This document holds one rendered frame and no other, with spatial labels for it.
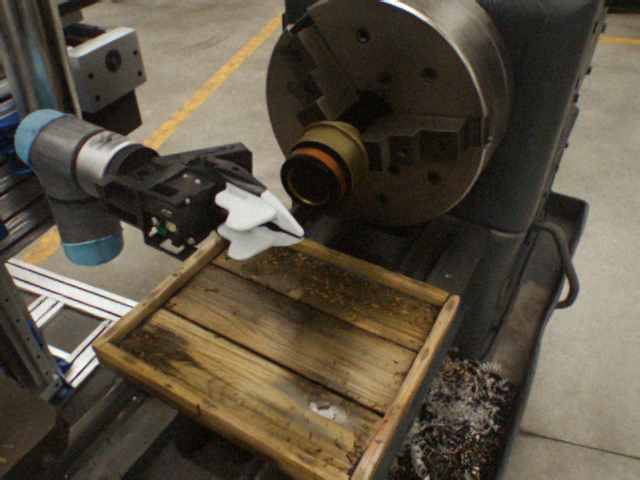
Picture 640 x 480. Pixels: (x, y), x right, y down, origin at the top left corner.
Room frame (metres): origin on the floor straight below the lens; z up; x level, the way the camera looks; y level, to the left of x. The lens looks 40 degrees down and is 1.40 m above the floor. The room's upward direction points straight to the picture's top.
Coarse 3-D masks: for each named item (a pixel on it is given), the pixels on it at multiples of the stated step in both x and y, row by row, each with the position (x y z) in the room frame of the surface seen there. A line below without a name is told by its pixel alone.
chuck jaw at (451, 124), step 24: (384, 120) 0.58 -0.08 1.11; (408, 120) 0.57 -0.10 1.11; (432, 120) 0.56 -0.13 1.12; (456, 120) 0.55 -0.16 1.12; (480, 120) 0.55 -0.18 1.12; (384, 144) 0.53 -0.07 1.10; (408, 144) 0.53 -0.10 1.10; (432, 144) 0.53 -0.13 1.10; (456, 144) 0.52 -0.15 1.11; (480, 144) 0.55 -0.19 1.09; (384, 168) 0.52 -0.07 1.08
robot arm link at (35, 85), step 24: (0, 0) 0.61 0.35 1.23; (24, 0) 0.62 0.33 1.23; (48, 0) 0.64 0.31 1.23; (0, 24) 0.62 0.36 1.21; (24, 24) 0.62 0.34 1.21; (48, 24) 0.63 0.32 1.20; (0, 48) 0.62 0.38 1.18; (24, 48) 0.61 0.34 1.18; (48, 48) 0.63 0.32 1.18; (24, 72) 0.61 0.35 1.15; (48, 72) 0.62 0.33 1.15; (24, 96) 0.61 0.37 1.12; (48, 96) 0.62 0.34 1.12; (72, 96) 0.64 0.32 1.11
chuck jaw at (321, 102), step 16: (304, 32) 0.63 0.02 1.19; (320, 32) 0.65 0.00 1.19; (288, 48) 0.63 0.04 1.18; (304, 48) 0.62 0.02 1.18; (320, 48) 0.63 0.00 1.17; (288, 64) 0.63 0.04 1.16; (304, 64) 0.62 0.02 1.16; (320, 64) 0.61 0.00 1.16; (336, 64) 0.63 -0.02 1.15; (304, 80) 0.59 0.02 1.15; (320, 80) 0.59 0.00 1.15; (336, 80) 0.61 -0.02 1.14; (304, 96) 0.59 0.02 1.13; (320, 96) 0.58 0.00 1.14; (336, 96) 0.59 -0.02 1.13; (352, 96) 0.61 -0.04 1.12; (304, 112) 0.57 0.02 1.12; (320, 112) 0.56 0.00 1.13; (336, 112) 0.57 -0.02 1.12; (304, 128) 0.57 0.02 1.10
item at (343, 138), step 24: (312, 144) 0.51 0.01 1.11; (336, 144) 0.51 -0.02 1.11; (360, 144) 0.52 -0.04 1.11; (288, 168) 0.50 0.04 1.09; (312, 168) 0.48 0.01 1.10; (336, 168) 0.49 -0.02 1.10; (360, 168) 0.51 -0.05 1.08; (288, 192) 0.50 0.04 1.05; (312, 192) 0.52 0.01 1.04; (336, 192) 0.47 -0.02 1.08
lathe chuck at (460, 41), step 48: (336, 0) 0.64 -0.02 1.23; (384, 0) 0.61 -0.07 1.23; (432, 0) 0.64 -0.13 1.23; (336, 48) 0.64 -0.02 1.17; (384, 48) 0.61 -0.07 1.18; (432, 48) 0.58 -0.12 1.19; (480, 48) 0.60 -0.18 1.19; (288, 96) 0.68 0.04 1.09; (384, 96) 0.61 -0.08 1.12; (432, 96) 0.58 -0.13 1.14; (480, 96) 0.55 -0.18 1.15; (288, 144) 0.68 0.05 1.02; (384, 192) 0.60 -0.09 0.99; (432, 192) 0.57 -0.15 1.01
